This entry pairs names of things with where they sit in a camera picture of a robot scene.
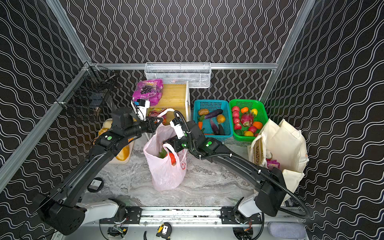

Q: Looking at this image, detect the pink plastic bag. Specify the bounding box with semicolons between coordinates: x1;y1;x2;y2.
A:
143;122;188;192

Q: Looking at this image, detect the red soda can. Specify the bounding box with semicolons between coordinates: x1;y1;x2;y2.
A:
266;151;273;161

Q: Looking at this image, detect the purple snack bag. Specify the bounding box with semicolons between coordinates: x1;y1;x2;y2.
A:
267;160;281;170
133;79;164;106

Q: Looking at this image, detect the cream canvas tote bag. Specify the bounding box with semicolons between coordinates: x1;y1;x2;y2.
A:
248;119;309;192

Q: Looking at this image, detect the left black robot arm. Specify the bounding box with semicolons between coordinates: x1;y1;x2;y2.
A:
34;107;163;235

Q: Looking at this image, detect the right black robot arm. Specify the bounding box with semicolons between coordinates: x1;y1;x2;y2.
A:
166;120;310;223

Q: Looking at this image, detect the brown potato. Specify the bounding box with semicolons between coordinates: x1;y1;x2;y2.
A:
198;109;210;116

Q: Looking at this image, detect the red Fox's candy bag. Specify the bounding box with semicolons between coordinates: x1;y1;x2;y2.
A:
148;108;166;119

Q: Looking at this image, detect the teal plastic basket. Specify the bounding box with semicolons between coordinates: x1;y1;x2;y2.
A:
193;100;234;142

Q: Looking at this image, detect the beige bread tray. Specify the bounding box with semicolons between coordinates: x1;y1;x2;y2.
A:
97;119;135;165

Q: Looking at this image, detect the purple eggplant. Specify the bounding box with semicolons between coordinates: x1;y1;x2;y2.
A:
204;109;223;119

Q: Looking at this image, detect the white wooden two-tier shelf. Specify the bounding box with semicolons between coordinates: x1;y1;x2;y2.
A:
131;83;192;125

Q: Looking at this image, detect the pink dragon fruit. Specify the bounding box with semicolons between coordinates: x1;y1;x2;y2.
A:
241;113;254;127

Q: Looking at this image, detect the green plastic basket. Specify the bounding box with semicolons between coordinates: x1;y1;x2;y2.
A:
229;99;269;142

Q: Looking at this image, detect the black round puck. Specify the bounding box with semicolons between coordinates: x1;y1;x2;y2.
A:
87;177;104;193

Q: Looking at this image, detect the yellow black tape measure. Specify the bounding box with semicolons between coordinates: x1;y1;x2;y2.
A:
156;223;172;240

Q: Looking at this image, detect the white wire wall basket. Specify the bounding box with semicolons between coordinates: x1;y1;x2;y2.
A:
144;62;212;89

